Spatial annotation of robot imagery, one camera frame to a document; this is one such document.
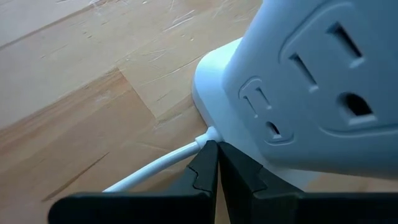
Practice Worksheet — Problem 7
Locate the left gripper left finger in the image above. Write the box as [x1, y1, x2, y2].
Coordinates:
[47, 139, 219, 224]

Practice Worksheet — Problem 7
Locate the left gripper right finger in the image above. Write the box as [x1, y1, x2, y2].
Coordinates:
[218, 141, 398, 224]

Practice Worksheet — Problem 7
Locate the tall white power strip tower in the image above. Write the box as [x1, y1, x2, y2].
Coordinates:
[190, 0, 398, 188]

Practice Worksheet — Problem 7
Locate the white power cord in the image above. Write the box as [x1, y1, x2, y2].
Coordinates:
[102, 125, 224, 193]

